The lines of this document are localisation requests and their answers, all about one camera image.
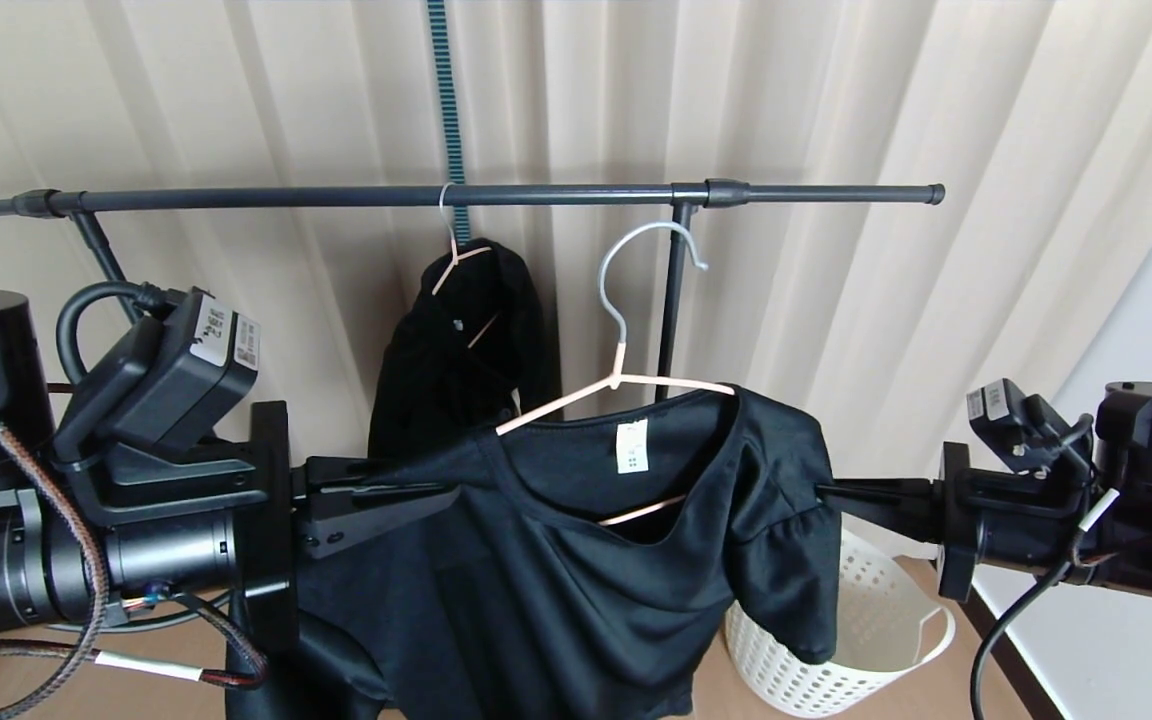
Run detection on white laundry basket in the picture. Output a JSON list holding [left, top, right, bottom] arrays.
[[724, 528, 957, 719]]

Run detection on black shorts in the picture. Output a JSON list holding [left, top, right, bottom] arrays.
[[368, 238, 562, 463]]

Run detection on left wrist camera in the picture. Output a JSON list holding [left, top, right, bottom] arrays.
[[54, 285, 269, 526]]

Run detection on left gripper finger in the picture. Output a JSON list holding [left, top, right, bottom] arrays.
[[298, 484, 463, 560], [298, 455, 459, 493]]

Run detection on black clothes rack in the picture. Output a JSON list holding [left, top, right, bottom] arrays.
[[0, 180, 947, 401]]

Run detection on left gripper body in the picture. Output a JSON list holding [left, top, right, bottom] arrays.
[[0, 400, 299, 656]]

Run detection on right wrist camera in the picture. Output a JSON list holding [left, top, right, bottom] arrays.
[[966, 378, 1097, 491]]

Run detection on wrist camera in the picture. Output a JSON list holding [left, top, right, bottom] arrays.
[[966, 378, 1097, 491], [54, 285, 269, 526]]

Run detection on window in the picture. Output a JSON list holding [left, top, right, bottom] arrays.
[[426, 0, 467, 241]]

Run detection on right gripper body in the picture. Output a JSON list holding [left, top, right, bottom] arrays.
[[936, 442, 1152, 603]]

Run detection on beige curtain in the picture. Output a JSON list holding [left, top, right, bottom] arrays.
[[0, 0, 457, 471], [451, 0, 1152, 561]]

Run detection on pink clothes hanger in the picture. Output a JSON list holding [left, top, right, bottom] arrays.
[[494, 220, 737, 528], [433, 185, 502, 351]]

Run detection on black garment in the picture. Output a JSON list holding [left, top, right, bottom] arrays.
[[226, 385, 845, 720]]

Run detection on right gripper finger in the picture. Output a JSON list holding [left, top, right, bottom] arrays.
[[816, 478, 942, 499], [831, 493, 945, 547]]

